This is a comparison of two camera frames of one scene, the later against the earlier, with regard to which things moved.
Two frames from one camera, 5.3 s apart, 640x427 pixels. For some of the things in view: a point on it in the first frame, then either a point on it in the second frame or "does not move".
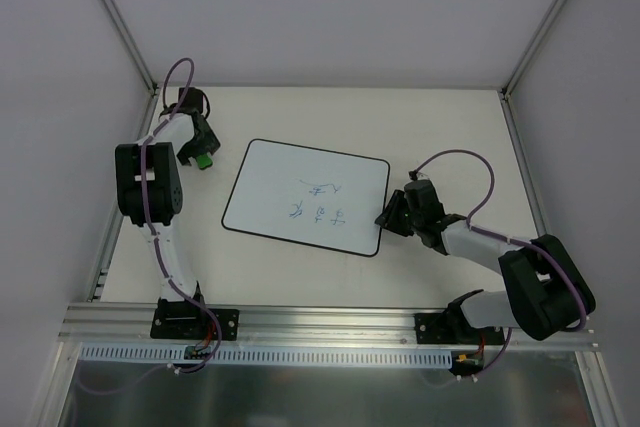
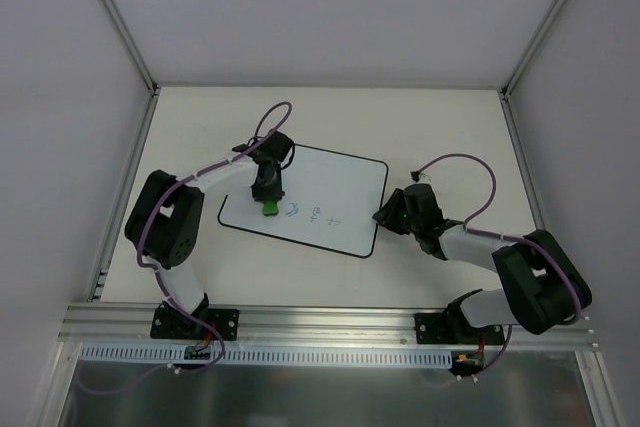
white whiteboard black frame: x=310 y=196 does not move
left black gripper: x=201 y=145 → x=267 y=195
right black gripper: x=400 y=212 does not move
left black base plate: x=185 y=319 does not move
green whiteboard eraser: x=203 y=161 → x=270 y=207
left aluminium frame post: x=117 y=18 does not move
